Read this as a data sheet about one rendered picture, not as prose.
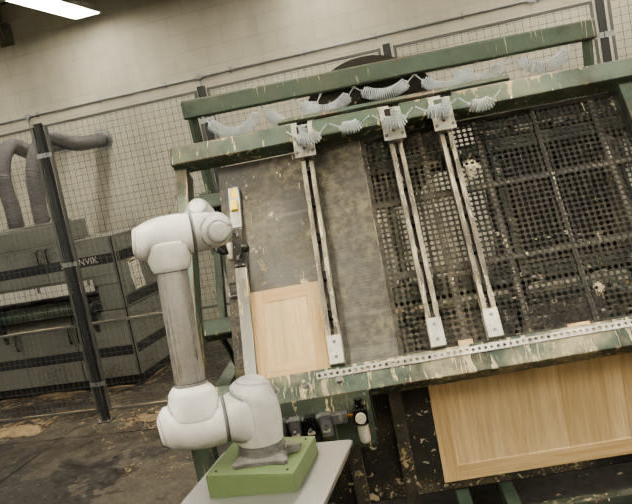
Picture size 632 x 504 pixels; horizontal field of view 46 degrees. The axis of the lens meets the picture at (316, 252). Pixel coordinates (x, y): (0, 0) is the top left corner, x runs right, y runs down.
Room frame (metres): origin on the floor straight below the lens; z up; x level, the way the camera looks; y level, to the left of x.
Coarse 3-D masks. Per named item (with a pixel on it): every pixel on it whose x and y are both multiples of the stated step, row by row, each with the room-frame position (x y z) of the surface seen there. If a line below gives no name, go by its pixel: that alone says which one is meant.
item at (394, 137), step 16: (400, 112) 3.55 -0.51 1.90; (384, 128) 3.51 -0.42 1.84; (400, 128) 3.50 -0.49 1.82; (400, 144) 3.50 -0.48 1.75; (400, 160) 3.50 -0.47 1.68; (400, 176) 3.41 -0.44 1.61; (400, 192) 3.37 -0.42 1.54; (416, 208) 3.31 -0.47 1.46; (416, 224) 3.27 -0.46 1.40; (416, 240) 3.27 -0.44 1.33; (416, 256) 3.19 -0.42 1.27; (416, 272) 3.16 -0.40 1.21; (432, 288) 3.11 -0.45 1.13; (432, 304) 3.07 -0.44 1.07; (432, 320) 3.03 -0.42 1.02; (432, 336) 3.00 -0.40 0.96
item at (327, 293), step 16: (304, 128) 3.43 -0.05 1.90; (304, 160) 3.54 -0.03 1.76; (304, 176) 3.49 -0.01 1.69; (320, 208) 3.39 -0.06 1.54; (320, 224) 3.35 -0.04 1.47; (320, 240) 3.32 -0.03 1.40; (320, 256) 3.31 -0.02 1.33; (320, 272) 3.23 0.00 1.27; (320, 288) 3.19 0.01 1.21; (336, 304) 3.20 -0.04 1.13; (336, 320) 3.10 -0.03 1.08; (336, 336) 3.07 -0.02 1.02; (336, 352) 3.03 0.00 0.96
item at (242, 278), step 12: (228, 192) 3.56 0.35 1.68; (240, 204) 3.53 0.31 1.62; (240, 216) 3.48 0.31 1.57; (240, 276) 3.32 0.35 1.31; (240, 288) 3.29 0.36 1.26; (240, 300) 3.26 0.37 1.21; (240, 312) 3.23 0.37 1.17; (240, 324) 3.20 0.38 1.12; (252, 324) 3.21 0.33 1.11; (252, 336) 3.16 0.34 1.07; (252, 348) 3.13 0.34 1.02; (252, 360) 3.11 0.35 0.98; (252, 372) 3.08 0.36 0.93
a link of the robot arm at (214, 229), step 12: (192, 216) 2.40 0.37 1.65; (204, 216) 2.40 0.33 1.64; (216, 216) 2.39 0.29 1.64; (192, 228) 2.37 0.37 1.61; (204, 228) 2.36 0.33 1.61; (216, 228) 2.36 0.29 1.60; (228, 228) 2.38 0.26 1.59; (204, 240) 2.37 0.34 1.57; (216, 240) 2.36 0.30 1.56; (228, 240) 2.41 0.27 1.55
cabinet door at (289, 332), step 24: (288, 288) 3.27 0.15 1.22; (312, 288) 3.25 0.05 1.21; (264, 312) 3.23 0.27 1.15; (288, 312) 3.22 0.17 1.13; (312, 312) 3.20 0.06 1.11; (264, 336) 3.18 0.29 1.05; (288, 336) 3.16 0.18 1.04; (312, 336) 3.14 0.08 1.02; (264, 360) 3.12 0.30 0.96; (288, 360) 3.10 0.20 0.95; (312, 360) 3.08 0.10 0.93
